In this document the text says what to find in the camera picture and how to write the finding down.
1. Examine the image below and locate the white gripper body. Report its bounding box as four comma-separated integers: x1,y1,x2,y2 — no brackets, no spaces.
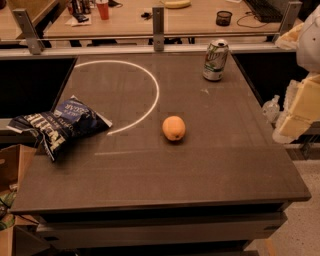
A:
296,5,320,73

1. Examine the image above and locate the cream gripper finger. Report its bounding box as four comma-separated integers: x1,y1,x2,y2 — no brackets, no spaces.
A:
275,23,303,50
272,73,320,144

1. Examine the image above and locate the orange fruit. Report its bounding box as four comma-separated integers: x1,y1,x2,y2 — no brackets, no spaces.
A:
162,116,186,141

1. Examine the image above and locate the green white 7up can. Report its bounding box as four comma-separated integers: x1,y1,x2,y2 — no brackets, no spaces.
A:
203,39,229,81

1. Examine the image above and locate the clear sanitizer bottle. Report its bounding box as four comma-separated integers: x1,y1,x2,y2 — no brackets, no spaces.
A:
262,95,280,123

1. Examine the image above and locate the black keyboard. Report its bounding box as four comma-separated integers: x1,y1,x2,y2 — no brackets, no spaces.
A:
244,0,283,23

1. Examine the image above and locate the yellow banana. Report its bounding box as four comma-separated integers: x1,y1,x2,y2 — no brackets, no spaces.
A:
162,0,191,9

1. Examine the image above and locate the small black object on desk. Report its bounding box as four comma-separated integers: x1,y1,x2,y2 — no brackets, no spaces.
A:
140,12,153,20

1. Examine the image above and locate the red plastic cup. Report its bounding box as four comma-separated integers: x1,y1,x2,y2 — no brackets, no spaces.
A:
96,0,109,20

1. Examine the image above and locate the black phone on paper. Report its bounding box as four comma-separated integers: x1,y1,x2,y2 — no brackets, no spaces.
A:
73,13,89,23

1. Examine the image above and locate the blue chip bag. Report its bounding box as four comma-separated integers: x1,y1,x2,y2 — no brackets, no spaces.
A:
7,96,112,162

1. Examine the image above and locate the brown cardboard box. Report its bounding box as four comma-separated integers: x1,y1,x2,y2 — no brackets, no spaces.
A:
0,145,50,256

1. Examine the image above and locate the right metal rail bracket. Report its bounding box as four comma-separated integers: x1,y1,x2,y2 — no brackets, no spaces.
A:
273,0,302,42

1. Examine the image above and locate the metal rail bracket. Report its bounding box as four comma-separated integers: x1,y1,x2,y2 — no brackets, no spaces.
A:
273,0,302,42
152,7,164,51
13,8,44,55

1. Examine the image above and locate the black cable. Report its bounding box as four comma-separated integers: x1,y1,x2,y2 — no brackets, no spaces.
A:
236,11,270,29

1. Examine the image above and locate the middle metal rail bracket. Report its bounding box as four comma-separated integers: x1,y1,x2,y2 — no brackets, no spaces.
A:
152,7,164,51

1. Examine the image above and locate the left metal rail bracket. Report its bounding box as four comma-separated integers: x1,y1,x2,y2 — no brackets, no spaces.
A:
13,8,44,55

